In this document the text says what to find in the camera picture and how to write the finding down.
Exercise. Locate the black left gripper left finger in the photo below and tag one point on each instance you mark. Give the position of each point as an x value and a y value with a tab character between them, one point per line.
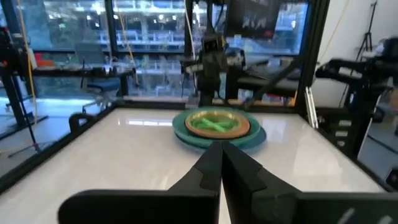
174	208

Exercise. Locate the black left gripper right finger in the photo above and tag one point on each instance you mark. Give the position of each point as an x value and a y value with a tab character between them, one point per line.
280	208

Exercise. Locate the clear green plastic plate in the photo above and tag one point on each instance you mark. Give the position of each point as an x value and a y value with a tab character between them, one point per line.
211	124
230	124

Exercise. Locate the orange plastic plate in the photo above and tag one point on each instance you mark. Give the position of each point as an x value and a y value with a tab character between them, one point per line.
217	136

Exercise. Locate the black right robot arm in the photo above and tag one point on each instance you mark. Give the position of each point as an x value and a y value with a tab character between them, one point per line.
206	91

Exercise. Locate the black sign panel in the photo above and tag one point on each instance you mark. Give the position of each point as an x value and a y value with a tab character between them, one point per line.
252	18

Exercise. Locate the teal blue plastic plate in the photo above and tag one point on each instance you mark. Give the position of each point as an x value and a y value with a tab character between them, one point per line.
256	141

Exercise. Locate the teal green plastic plate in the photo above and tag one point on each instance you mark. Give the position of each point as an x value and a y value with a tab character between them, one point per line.
183	130

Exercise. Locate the blue office chair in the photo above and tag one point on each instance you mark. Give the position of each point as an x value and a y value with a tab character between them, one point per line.
104	84

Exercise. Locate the black desk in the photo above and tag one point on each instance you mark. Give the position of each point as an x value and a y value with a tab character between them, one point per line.
84	73

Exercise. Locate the black equipment bench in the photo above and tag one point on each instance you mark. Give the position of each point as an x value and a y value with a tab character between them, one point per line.
357	90

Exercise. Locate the thin black tripod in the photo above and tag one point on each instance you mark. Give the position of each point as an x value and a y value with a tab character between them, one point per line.
368	34

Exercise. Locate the orange box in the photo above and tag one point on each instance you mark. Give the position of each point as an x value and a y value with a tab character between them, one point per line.
43	60

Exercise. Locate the black aluminium table frame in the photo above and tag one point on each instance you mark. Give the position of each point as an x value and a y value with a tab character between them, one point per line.
311	62

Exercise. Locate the white metal bracket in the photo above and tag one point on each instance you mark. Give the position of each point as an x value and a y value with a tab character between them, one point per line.
311	107

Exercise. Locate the black loop on frame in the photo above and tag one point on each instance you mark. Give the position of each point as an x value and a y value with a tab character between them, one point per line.
79	119

